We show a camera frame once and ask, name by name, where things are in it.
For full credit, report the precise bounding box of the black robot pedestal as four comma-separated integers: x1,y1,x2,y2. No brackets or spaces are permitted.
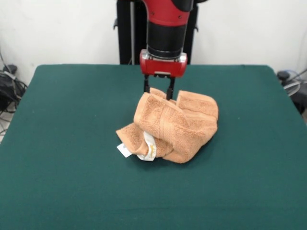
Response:
113,0,200,65

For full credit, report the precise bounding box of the black equipment box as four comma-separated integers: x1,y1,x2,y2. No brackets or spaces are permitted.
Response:
291,92,307,115

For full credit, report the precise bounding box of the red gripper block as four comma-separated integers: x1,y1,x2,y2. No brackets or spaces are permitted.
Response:
140,49,188,100

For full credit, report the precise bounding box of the black cable bundle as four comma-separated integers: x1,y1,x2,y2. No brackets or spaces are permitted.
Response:
0,70,28,115

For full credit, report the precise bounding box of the dark green table cloth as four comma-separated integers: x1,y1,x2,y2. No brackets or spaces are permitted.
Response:
0,64,307,230

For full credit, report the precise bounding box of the tan terry towel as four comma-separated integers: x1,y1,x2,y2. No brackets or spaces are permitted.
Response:
116,86,219,164

